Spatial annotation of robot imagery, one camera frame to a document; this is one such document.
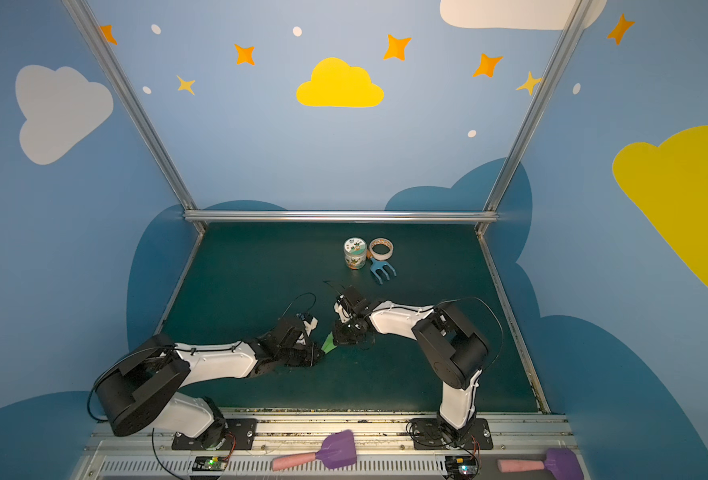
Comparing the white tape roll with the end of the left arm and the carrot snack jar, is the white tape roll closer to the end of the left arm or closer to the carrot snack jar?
the carrot snack jar

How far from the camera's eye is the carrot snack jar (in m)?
1.06

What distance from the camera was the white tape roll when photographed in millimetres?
1133

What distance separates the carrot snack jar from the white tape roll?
57 mm
